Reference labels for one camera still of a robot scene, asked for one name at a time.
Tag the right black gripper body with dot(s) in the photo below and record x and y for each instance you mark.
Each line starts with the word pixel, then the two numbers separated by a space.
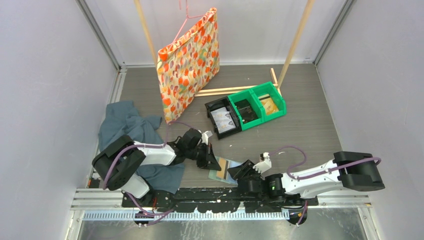
pixel 252 176

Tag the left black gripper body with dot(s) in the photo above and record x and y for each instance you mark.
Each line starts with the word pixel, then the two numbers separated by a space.
pixel 197 154

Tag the orange striped card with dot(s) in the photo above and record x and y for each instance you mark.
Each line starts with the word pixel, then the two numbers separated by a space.
pixel 224 175

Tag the green card holder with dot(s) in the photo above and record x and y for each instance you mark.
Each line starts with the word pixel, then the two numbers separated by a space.
pixel 211 174

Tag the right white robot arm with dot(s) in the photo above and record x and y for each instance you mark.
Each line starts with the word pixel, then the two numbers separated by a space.
pixel 347 170

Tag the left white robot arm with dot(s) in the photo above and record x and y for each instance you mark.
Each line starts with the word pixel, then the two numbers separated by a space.
pixel 117 164

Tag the cards in black bin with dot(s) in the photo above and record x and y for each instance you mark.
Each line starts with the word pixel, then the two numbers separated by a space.
pixel 223 120

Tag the cards in left green bin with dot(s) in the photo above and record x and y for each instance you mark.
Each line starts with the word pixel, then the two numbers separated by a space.
pixel 246 111

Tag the yellow cards in right bin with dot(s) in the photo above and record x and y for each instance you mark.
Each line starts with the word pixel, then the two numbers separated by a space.
pixel 268 104

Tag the black storage bin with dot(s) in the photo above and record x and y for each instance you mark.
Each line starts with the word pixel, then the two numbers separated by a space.
pixel 222 102

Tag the blue-grey cloth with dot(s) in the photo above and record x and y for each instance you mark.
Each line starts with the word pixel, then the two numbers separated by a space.
pixel 123 118

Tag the green bin right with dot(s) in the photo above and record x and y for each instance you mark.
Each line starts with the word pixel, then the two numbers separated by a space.
pixel 269 88

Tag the green bin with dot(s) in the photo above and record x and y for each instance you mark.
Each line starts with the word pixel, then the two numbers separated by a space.
pixel 269 88
pixel 247 94

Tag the green bin left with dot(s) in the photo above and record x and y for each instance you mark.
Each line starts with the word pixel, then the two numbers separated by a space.
pixel 247 94

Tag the orange floral hanging garment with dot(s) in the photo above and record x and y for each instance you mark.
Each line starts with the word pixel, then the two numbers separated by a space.
pixel 186 66

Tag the wooden clothes rack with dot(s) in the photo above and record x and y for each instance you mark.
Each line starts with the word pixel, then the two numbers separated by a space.
pixel 277 81

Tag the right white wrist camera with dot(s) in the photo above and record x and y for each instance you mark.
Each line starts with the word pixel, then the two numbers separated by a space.
pixel 264 163

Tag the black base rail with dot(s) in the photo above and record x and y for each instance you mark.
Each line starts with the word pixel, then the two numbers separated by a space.
pixel 218 200

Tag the pink wire hanger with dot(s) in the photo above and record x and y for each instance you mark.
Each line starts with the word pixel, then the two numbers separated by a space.
pixel 187 17

